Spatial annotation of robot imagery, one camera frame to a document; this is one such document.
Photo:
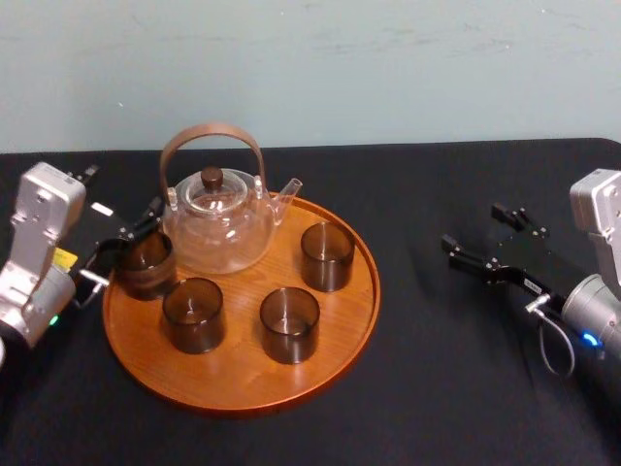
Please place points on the smoked brown glass cup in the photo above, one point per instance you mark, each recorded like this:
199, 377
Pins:
289, 330
145, 276
327, 262
193, 320

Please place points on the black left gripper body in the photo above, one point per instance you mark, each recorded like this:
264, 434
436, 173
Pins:
94, 242

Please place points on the black table cloth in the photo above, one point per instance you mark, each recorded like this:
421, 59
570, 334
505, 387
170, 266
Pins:
436, 388

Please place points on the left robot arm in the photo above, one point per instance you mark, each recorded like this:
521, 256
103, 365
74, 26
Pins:
34, 252

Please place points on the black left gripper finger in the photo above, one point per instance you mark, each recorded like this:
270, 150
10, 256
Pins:
140, 225
86, 175

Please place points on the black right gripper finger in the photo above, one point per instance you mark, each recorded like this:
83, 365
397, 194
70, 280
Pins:
468, 257
516, 218

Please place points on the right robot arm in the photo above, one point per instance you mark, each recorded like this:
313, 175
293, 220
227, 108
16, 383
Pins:
599, 301

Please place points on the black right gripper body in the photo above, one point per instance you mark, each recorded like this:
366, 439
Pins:
526, 264

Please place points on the glass lid with brown knob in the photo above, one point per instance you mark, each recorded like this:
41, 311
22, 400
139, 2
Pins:
212, 191

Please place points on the round wooden tray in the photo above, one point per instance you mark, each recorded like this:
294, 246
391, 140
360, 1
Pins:
242, 378

